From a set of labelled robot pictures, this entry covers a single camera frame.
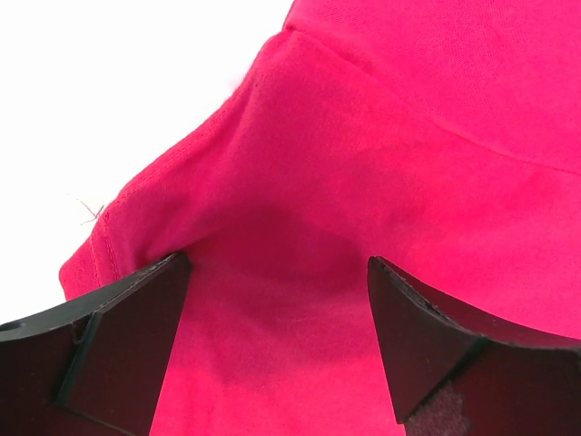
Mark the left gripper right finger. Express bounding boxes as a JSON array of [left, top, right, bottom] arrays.
[[368, 257, 580, 435]]

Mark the red t-shirt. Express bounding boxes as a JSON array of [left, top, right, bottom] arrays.
[[60, 1, 580, 435]]

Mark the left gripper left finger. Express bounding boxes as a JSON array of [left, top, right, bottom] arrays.
[[1, 253, 192, 435]]

